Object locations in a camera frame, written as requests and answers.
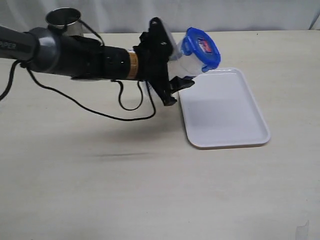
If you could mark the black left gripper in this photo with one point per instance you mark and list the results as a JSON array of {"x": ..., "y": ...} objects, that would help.
[{"x": 153, "y": 53}]

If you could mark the blue plastic lid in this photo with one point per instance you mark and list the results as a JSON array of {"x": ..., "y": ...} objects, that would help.
[{"x": 198, "y": 43}]

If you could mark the stainless steel cup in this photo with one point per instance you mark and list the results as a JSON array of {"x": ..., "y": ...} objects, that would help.
[{"x": 66, "y": 17}]

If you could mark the clear plastic tall container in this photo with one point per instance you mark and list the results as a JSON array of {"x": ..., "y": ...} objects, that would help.
[{"x": 181, "y": 65}]

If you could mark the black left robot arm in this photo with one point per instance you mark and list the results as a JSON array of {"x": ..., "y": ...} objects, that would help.
[{"x": 48, "y": 50}]

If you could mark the white rectangular plastic tray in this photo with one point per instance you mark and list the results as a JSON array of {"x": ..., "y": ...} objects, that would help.
[{"x": 220, "y": 111}]

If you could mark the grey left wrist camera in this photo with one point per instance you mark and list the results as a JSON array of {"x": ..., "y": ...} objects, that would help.
[{"x": 175, "y": 52}]

